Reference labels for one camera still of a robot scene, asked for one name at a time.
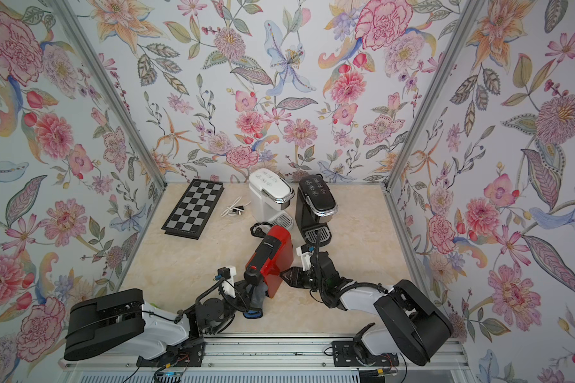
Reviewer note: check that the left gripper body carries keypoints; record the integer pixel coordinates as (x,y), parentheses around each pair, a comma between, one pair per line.
(239,302)

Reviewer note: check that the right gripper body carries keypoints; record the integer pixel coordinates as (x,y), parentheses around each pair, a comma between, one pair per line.
(313,282)

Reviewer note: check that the grey cleaning cloth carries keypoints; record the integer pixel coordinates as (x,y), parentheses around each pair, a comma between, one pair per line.
(257,296)

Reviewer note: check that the red coffee machine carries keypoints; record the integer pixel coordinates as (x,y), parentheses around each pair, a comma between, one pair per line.
(273,256)

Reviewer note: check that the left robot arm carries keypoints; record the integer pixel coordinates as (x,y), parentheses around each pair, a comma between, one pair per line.
(125,323)

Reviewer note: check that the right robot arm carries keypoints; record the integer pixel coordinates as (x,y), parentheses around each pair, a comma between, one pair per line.
(408,323)

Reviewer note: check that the black coffee machine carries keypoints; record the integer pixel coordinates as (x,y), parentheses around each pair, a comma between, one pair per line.
(315,208)

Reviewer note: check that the white coffee machine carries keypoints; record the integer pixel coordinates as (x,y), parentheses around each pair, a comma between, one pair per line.
(270,198)

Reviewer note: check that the black white chessboard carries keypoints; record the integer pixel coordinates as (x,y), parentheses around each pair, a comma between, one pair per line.
(194,209)

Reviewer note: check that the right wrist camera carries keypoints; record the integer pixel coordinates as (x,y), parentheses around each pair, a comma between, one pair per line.
(305,252)

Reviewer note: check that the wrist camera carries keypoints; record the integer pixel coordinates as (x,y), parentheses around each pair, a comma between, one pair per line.
(305,252)
(227,280)

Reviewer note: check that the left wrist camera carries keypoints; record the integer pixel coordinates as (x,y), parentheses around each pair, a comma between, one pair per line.
(227,280)

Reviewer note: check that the aluminium rail frame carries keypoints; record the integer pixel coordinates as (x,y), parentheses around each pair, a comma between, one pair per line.
(270,358)

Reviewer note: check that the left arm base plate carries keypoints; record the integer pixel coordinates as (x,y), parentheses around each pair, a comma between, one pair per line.
(188,354)

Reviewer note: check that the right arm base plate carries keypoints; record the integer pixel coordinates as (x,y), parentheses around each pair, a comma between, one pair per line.
(351,354)

